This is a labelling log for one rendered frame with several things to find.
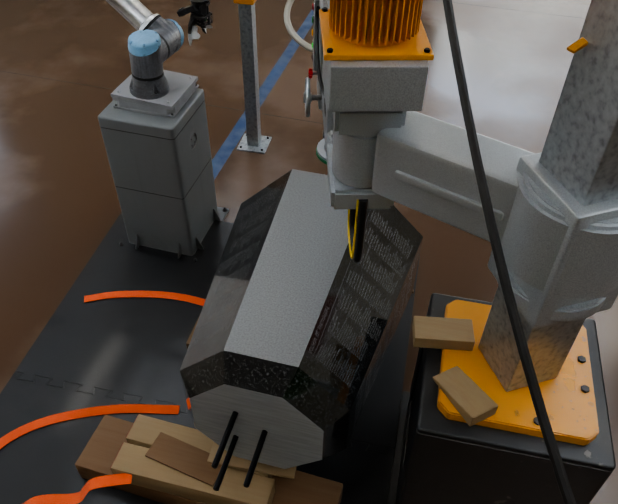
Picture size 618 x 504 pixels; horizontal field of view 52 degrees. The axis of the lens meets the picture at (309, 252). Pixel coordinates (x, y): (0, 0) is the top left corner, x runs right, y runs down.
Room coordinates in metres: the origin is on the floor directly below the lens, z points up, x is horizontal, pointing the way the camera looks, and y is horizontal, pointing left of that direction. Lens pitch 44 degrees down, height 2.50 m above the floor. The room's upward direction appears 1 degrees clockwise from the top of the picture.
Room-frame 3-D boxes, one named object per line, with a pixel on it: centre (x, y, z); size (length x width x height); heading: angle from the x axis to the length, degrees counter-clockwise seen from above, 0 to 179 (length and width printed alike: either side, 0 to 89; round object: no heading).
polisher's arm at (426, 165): (1.38, -0.54, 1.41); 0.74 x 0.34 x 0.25; 56
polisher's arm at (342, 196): (1.90, -0.14, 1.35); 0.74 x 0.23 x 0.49; 3
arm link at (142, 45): (2.77, 0.78, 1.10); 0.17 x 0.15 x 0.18; 161
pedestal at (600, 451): (1.27, -0.70, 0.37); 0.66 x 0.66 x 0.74; 78
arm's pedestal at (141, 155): (2.76, 0.80, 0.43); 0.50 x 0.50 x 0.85; 75
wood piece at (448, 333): (1.37, -0.46, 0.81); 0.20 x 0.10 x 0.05; 86
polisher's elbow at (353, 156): (1.63, -0.16, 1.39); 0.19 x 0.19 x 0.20
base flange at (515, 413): (1.27, -0.70, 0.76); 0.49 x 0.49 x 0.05; 78
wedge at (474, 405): (1.13, -0.50, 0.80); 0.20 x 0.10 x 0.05; 28
